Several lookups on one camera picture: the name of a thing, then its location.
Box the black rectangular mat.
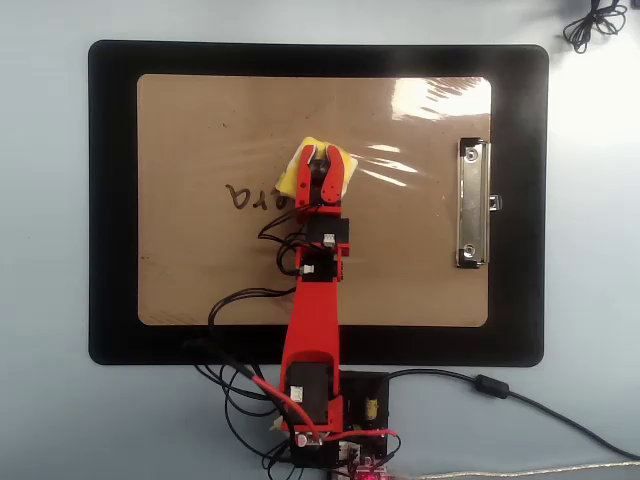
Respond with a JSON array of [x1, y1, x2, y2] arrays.
[[87, 39, 550, 369]]

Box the silver braided USB cable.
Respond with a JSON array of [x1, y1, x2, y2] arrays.
[[384, 460, 640, 480]]

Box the yellow sponge with black knob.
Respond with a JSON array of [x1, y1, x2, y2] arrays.
[[275, 135, 358, 199]]

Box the brown clipboard board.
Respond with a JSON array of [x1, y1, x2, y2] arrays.
[[136, 73, 493, 329]]

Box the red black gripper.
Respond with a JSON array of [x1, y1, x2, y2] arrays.
[[293, 143, 352, 257]]

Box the thin black servo wires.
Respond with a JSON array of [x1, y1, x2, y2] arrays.
[[183, 337, 302, 472], [207, 204, 315, 327]]

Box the coiled thin black cable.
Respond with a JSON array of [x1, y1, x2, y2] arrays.
[[562, 0, 629, 55]]

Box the silver metal clipboard clip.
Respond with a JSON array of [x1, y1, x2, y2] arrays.
[[454, 136, 505, 270]]

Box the red wire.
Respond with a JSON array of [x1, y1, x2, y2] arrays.
[[251, 374, 402, 464]]

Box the robot controller circuit board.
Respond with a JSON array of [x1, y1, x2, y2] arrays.
[[327, 442, 402, 480]]

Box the black power cable with ferrite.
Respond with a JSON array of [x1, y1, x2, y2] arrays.
[[363, 368, 640, 462]]

